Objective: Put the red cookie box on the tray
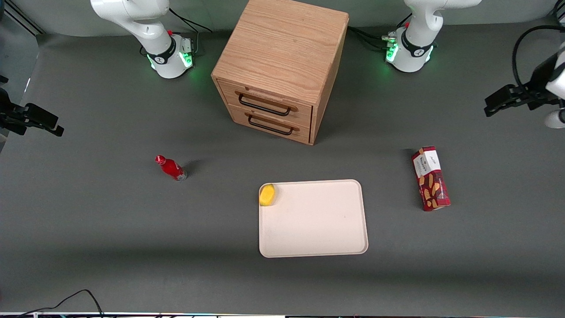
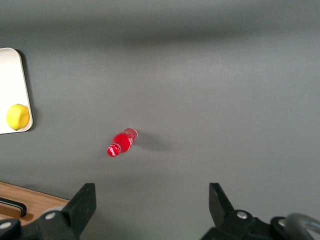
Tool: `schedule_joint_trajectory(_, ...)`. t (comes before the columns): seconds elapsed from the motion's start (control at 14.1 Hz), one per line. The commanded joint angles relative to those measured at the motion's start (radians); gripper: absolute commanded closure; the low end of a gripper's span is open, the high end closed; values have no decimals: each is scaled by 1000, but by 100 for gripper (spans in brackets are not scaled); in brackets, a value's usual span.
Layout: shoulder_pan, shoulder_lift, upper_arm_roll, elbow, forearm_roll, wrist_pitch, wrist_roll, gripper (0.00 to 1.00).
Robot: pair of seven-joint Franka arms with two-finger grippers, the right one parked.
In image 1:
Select red cookie box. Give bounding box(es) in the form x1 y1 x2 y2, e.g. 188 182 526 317
411 146 452 212

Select thin black table-edge cable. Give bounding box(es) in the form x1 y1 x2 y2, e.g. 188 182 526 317
17 289 105 318

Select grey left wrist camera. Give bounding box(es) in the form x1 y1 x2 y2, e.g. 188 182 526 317
544 110 565 129

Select wooden drawer with short handle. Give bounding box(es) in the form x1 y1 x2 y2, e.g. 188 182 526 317
227 104 312 144

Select wooden drawer with long handle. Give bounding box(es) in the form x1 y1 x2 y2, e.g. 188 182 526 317
217 79 313 129

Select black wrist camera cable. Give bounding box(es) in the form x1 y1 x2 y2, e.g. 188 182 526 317
512 24 565 90

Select yellow lemon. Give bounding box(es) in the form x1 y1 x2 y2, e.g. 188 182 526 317
259 184 277 207

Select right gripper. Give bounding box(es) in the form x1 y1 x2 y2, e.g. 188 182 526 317
0 87 65 137

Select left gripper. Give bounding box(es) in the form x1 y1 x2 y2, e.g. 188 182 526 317
484 53 565 118

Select black left arm base cables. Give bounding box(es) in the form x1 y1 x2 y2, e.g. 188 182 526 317
348 12 413 52

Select long black drawer handle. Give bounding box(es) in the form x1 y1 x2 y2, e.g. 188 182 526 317
238 92 292 117

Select black right arm base cables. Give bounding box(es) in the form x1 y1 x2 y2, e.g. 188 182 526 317
140 8 213 58

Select oak wooden drawer cabinet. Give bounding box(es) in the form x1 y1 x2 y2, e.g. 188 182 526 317
211 0 350 146

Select cream plastic tray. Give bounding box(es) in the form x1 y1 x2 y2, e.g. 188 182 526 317
258 179 369 258

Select small red bottle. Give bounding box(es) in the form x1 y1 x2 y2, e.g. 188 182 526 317
155 155 188 182

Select short black drawer handle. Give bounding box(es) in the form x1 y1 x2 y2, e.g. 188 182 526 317
248 113 294 136

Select black arm base cables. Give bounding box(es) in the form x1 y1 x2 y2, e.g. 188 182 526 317
348 12 413 52
140 8 213 58

